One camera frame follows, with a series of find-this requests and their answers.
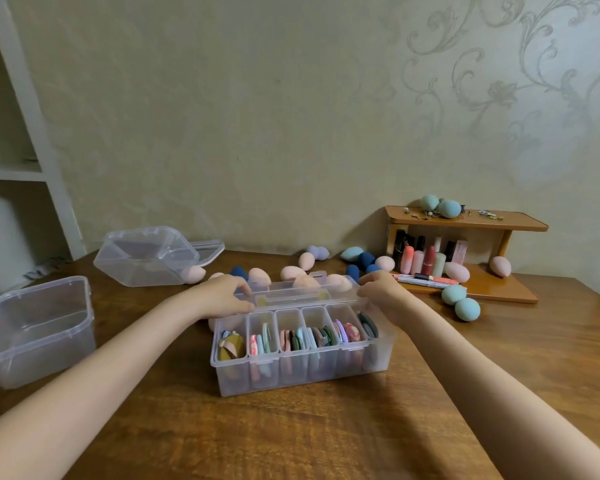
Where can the person's left hand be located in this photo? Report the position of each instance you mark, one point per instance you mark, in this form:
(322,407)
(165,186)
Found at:
(225,297)

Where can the person's right hand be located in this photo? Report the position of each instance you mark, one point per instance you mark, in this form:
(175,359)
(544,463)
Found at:
(387,294)

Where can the group of beige egg sponges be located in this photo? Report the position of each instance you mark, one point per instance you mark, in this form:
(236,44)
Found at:
(306,260)

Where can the clear compartment organizer box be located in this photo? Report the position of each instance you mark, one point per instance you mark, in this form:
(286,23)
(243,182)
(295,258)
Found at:
(300,374)

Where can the clear square lidded container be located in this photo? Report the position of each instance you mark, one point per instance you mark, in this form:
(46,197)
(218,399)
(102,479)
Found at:
(35,339)
(140,259)

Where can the person's right forearm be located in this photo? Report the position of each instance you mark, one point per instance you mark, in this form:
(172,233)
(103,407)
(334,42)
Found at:
(505,404)

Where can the person's left forearm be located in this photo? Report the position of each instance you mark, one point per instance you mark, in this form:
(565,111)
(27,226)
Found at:
(80,389)

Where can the row of lipsticks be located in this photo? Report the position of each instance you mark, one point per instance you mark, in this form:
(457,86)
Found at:
(420,259)

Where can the pink white cosmetic pencil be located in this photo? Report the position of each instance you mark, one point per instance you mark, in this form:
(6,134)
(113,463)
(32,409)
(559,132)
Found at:
(445,280)

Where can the small metal rings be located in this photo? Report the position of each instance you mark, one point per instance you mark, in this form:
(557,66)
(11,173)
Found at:
(416,213)

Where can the small metal hair clips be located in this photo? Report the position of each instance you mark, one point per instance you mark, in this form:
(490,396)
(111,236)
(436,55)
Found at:
(490,214)

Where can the wooden two-tier cosmetic rack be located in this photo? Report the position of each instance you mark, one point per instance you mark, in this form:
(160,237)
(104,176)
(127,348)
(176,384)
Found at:
(520,222)

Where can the white shelving unit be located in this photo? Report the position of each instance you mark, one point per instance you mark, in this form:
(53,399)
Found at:
(30,119)

